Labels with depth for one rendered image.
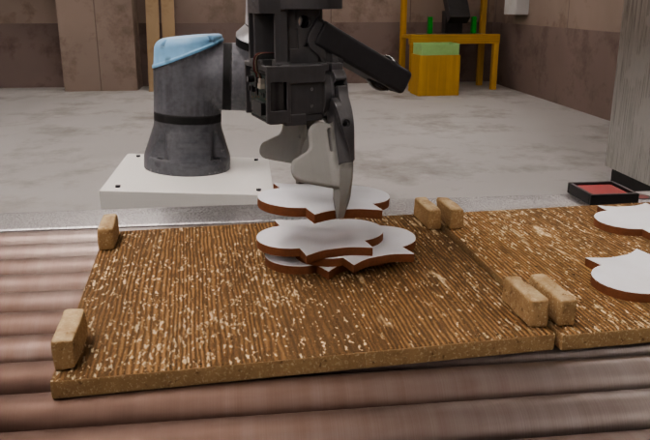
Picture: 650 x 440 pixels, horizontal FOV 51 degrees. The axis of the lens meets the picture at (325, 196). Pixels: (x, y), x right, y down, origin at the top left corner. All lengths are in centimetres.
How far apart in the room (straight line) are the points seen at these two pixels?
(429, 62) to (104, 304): 860
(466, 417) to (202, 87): 78
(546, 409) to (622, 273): 24
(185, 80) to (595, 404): 83
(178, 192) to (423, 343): 59
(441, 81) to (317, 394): 875
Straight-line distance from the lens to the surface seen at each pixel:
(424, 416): 53
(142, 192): 108
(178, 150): 117
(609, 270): 75
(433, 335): 60
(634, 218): 94
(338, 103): 64
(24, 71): 1088
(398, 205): 103
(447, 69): 925
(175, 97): 117
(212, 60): 117
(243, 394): 55
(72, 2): 1011
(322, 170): 64
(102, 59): 1007
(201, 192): 108
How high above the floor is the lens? 121
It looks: 16 degrees down
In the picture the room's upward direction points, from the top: straight up
